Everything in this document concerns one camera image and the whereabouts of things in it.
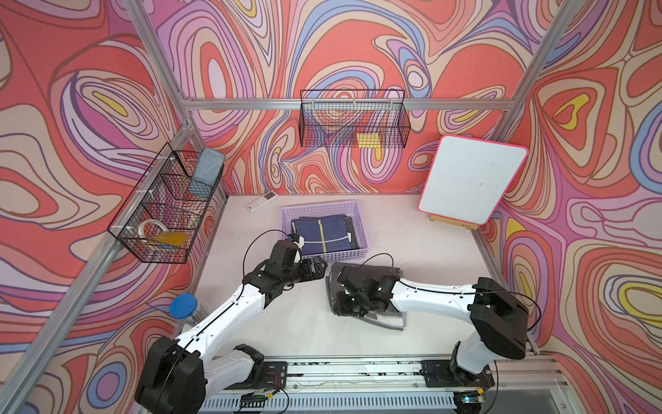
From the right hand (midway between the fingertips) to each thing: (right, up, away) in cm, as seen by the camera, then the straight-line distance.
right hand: (338, 316), depth 81 cm
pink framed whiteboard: (+47, +45, +9) cm, 66 cm away
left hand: (-6, +16, +1) cm, 17 cm away
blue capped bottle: (-42, +7, -12) cm, 44 cm away
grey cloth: (+17, -1, +2) cm, 17 cm away
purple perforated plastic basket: (+5, +35, +29) cm, 46 cm away
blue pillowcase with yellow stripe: (-5, +25, +21) cm, 33 cm away
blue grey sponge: (-42, +47, +1) cm, 63 cm away
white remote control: (-37, +37, +34) cm, 63 cm away
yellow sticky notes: (+11, +59, +10) cm, 61 cm away
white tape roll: (-52, +28, -14) cm, 61 cm away
